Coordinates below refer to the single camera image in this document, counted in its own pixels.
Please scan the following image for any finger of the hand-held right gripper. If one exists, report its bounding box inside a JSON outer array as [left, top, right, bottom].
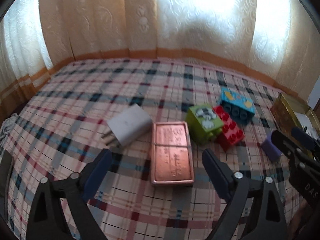
[[271, 129, 304, 167], [291, 127, 320, 155]]

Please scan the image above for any white charger plug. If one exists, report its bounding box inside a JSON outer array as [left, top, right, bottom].
[[104, 104, 153, 148]]

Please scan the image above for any plaid bedsheet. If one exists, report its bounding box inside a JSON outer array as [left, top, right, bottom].
[[0, 57, 320, 240]]

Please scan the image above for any grey patterned cloth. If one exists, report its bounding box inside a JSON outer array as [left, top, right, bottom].
[[0, 114, 18, 145]]

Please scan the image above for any dark object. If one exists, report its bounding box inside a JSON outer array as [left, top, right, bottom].
[[0, 150, 13, 198]]

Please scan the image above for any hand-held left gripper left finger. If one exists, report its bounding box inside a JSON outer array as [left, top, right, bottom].
[[29, 149, 113, 240]]

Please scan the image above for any orange banded white curtain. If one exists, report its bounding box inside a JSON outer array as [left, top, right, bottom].
[[0, 0, 74, 110]]

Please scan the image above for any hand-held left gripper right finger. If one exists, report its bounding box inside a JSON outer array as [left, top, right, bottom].
[[202, 149, 288, 240]]

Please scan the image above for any person's right forearm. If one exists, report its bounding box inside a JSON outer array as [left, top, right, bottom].
[[291, 201, 317, 238]]

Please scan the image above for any blue toy building block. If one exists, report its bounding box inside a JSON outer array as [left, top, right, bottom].
[[219, 88, 256, 125]]

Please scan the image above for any red toy building block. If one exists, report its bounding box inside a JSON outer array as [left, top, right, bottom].
[[212, 106, 245, 152]]

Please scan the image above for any rose gold metal case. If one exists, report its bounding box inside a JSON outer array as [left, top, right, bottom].
[[151, 121, 195, 187]]

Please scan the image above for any gold metal tin box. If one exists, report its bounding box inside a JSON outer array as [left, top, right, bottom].
[[270, 93, 320, 144]]

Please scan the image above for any green toy building block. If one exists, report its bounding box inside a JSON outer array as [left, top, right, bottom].
[[185, 106, 223, 145]]

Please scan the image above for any cream lace curtain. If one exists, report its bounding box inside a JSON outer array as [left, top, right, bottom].
[[39, 0, 320, 98]]

